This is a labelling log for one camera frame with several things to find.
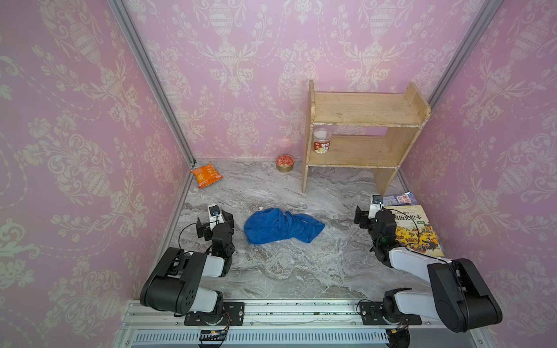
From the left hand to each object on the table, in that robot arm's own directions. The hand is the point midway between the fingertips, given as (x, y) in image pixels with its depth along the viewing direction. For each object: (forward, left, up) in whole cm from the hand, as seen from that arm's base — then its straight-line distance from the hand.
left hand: (212, 215), depth 88 cm
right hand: (+4, -65, +2) cm, 65 cm away
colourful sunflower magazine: (+13, -86, -4) cm, 87 cm away
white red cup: (+26, -45, +19) cm, 55 cm away
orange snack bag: (+27, +10, -6) cm, 29 cm away
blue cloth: (-1, -25, -6) cm, 25 cm away
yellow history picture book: (-4, -82, -3) cm, 82 cm away
